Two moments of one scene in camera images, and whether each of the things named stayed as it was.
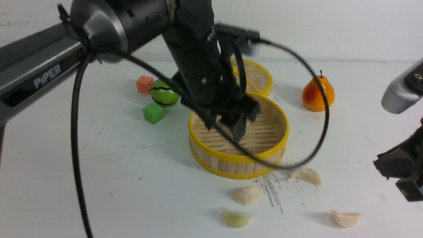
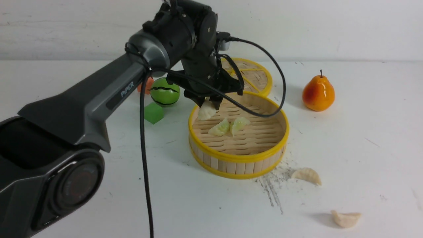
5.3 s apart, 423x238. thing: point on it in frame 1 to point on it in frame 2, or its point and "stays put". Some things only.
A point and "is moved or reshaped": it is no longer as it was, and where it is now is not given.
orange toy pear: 312,97 stays put
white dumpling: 307,174 stays put
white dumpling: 247,196 is moved or reshaped
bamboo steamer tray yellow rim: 266,137 stays put
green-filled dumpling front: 236,219 is moved or reshaped
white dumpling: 345,220 stays put
